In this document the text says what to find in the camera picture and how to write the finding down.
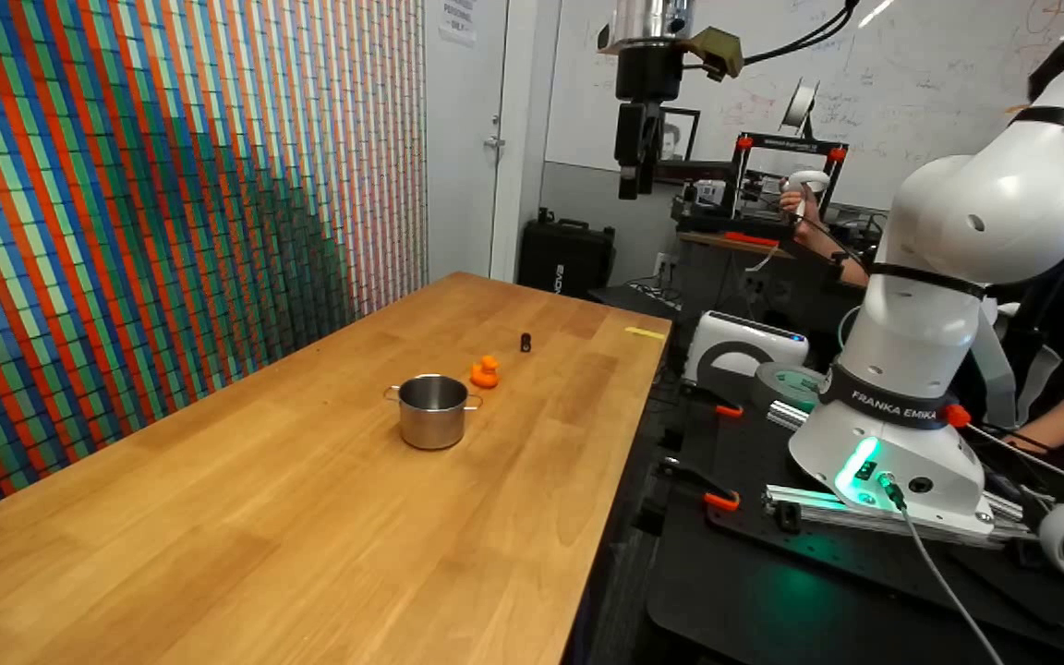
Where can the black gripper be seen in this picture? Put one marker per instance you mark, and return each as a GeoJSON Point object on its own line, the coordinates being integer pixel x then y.
{"type": "Point", "coordinates": [650, 40]}

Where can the orange rubber duck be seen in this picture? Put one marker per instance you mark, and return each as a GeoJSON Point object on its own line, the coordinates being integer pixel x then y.
{"type": "Point", "coordinates": [484, 371]}

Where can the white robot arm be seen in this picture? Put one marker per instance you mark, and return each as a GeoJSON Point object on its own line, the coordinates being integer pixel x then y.
{"type": "Point", "coordinates": [882, 437]}

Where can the person's forearm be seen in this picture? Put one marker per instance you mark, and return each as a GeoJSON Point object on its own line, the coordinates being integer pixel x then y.
{"type": "Point", "coordinates": [844, 265]}

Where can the small steel pot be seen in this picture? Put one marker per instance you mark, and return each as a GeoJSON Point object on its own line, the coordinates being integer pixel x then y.
{"type": "Point", "coordinates": [434, 411]}

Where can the person's hand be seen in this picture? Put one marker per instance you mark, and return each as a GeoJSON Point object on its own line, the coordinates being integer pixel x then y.
{"type": "Point", "coordinates": [807, 212]}

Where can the orange black 3D printer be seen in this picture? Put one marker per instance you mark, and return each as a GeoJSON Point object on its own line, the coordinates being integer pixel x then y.
{"type": "Point", "coordinates": [766, 165]}

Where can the black equipment case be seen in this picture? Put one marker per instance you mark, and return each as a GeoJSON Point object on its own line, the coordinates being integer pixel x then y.
{"type": "Point", "coordinates": [562, 258]}

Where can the white grey device box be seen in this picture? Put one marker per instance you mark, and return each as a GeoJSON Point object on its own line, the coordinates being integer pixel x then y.
{"type": "Point", "coordinates": [739, 346]}

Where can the orange handled clamp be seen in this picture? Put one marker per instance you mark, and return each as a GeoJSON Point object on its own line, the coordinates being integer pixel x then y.
{"type": "Point", "coordinates": [712, 494]}

